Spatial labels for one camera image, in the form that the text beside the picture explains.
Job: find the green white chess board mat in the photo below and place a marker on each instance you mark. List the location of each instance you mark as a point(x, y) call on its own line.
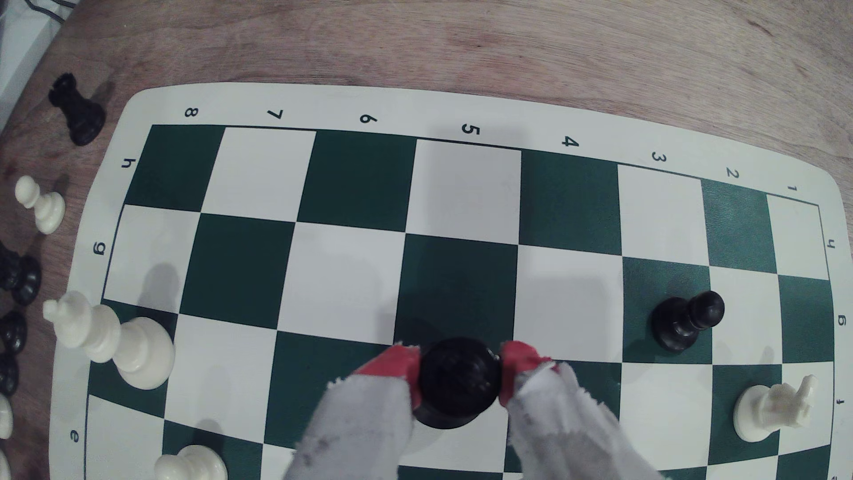
point(466, 193)

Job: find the white chess knight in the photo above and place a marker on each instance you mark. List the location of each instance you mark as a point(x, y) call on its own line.
point(766, 408)

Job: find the white chess piece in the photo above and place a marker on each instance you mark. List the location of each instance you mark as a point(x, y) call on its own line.
point(2, 465)

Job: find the black chess knight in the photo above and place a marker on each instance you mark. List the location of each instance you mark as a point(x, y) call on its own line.
point(20, 277)

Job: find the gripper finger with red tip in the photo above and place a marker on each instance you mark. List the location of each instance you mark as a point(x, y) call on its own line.
point(360, 426)
point(560, 426)

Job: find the white chess queen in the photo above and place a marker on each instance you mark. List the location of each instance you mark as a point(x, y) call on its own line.
point(133, 346)

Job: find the white chess bishop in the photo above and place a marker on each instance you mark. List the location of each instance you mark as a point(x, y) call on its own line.
point(4, 417)

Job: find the black chess pawn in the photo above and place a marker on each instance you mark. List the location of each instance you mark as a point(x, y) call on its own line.
point(12, 332)
point(6, 374)
point(680, 323)

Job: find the black chess rook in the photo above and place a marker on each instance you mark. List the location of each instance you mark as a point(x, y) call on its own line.
point(80, 113)

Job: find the tall black chess piece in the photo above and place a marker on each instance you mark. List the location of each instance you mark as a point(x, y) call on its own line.
point(458, 380)

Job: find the white chess pawn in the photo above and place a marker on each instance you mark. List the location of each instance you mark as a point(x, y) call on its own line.
point(45, 208)
point(193, 465)

